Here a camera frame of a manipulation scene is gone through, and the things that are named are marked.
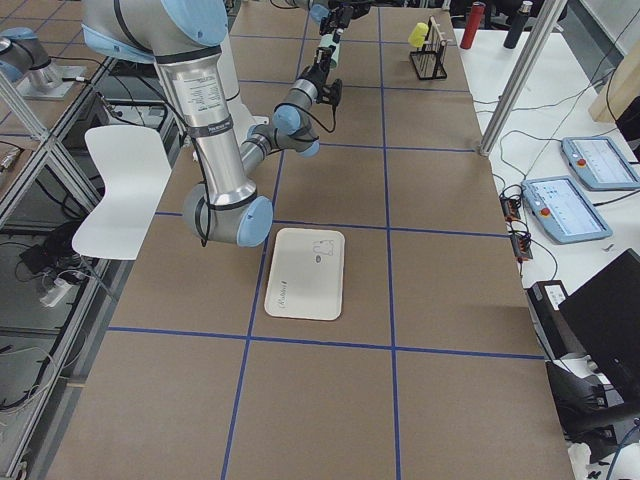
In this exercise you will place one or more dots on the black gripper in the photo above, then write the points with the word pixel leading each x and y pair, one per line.
pixel 334 19
pixel 314 73

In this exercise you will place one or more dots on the pale green plastic cup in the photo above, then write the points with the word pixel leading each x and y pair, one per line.
pixel 327 41

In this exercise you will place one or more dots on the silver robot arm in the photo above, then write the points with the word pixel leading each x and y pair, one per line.
pixel 183 40
pixel 311 6

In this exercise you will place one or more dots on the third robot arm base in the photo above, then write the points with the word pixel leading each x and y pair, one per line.
pixel 25 62

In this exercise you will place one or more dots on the yellow plastic cup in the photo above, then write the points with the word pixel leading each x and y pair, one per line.
pixel 418 35

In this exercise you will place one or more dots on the cream rabbit print tray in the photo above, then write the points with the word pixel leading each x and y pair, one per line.
pixel 306 275

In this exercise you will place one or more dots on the red water bottle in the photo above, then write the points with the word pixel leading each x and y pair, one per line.
pixel 473 20

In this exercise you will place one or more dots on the black water bottle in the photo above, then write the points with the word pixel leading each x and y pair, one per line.
pixel 519 19

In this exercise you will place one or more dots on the white plastic chair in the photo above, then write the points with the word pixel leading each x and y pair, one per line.
pixel 133 164

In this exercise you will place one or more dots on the orange electronics board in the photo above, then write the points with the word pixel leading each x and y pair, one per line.
pixel 518 230

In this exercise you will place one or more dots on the near teach pendant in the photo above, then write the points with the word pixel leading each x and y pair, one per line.
pixel 563 211

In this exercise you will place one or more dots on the teach pendant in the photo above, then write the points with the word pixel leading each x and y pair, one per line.
pixel 563 211
pixel 599 164

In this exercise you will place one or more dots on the far teach pendant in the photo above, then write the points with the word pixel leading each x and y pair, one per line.
pixel 599 164

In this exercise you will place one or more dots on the white power strip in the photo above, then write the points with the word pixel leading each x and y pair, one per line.
pixel 55 292

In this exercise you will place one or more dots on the black box with label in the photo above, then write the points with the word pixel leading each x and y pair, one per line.
pixel 557 338

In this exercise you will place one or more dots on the black laptop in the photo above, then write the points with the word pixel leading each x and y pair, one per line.
pixel 604 316

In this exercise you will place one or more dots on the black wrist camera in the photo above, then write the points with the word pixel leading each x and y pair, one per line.
pixel 331 94

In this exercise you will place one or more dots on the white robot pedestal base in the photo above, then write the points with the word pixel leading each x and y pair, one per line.
pixel 242 118

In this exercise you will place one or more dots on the black wire cup rack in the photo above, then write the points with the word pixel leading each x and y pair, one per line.
pixel 428 61

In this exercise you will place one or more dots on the aluminium frame post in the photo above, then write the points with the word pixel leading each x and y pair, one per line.
pixel 548 17

